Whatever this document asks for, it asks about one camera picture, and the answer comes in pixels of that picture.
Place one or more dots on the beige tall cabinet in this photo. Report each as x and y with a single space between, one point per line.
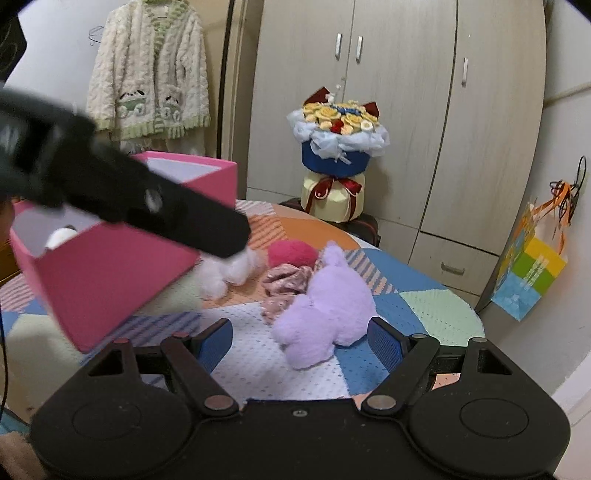
240 92

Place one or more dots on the pink plush ball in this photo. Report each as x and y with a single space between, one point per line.
291 253

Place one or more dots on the lilac cloth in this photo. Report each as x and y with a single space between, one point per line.
323 314

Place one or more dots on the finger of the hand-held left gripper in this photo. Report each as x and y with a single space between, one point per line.
194 217

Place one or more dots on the colourful gift bag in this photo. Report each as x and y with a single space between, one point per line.
526 277

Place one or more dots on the white fleece cardigan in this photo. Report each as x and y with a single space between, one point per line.
138 69

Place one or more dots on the pink cardboard box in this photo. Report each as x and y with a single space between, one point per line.
92 286

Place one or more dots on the beige wardrobe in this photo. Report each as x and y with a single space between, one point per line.
415 115

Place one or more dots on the white fluffy plush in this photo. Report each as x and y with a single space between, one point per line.
231 272

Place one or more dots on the brown fuzzy cloth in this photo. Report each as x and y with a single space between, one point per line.
14 457

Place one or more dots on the floral fabric scrunchie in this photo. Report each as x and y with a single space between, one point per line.
281 281

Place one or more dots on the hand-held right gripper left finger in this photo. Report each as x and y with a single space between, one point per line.
217 344

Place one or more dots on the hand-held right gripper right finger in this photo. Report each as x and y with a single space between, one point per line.
383 344

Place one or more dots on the flower bouquet with blue wrap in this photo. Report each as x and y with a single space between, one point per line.
334 157

